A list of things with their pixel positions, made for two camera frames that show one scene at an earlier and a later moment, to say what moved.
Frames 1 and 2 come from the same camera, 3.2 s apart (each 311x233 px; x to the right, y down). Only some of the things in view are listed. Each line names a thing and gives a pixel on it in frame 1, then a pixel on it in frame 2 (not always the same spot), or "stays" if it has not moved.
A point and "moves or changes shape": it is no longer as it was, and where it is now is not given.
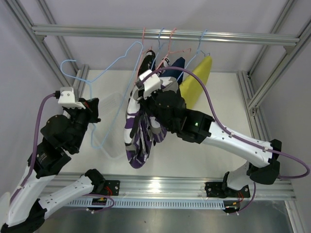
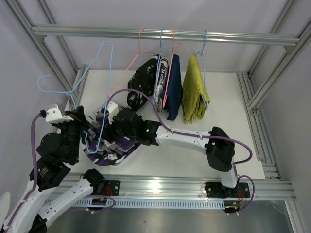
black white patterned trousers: x=149 y=63 moves or changes shape
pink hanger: x=144 y=53 to x=139 y=52
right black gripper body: x=149 y=104 to x=115 y=130
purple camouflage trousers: x=141 y=126 to x=102 y=153
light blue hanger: x=91 y=81 to x=71 y=89
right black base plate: x=216 y=190 stays
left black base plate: x=111 y=187 stays
